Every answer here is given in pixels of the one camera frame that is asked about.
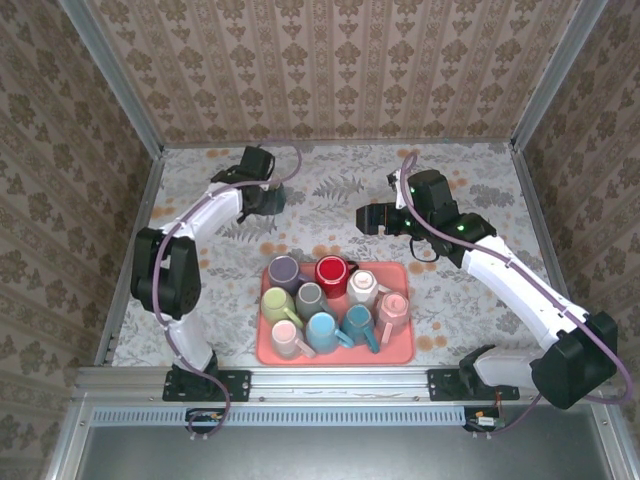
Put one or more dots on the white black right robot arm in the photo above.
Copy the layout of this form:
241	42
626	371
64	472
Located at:
515	285

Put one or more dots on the light pink smooth mug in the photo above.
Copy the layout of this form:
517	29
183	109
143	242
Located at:
286	337

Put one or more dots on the grey metal panel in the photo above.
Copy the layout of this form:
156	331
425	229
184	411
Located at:
325	455

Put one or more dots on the aluminium side rail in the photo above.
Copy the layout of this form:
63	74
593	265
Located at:
532	200
148	200

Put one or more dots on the pink plastic tray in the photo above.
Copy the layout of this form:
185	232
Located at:
395	352

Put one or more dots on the pink faceted mug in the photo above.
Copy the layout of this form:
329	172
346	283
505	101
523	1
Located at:
394	310

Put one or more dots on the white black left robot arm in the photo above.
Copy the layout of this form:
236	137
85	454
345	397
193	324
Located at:
167	280

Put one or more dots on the floral patterned tablecloth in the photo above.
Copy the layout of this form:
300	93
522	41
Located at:
325	225

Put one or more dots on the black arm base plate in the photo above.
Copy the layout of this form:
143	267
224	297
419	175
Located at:
440	387
240	385

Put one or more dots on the long aluminium frame rail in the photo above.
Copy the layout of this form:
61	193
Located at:
340	382

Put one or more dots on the thin aluminium wall strip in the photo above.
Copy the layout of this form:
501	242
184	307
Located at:
350	143

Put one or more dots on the small circuit board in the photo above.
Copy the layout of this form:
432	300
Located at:
484	421
205	416

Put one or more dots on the purple mug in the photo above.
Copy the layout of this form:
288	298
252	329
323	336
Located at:
284	274

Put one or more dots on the grey mug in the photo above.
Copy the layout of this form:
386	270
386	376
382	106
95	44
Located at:
311	299

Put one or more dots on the white faceted mug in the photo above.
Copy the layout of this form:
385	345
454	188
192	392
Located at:
364	287

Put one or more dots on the teal dotted mug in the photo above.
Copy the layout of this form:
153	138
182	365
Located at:
358	321

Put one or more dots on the aluminium frame post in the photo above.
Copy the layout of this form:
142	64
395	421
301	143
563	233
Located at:
115	75
557	75

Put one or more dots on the light green mug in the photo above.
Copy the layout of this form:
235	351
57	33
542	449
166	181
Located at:
276	305

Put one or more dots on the light blue mug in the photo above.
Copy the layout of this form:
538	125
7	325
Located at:
321	331

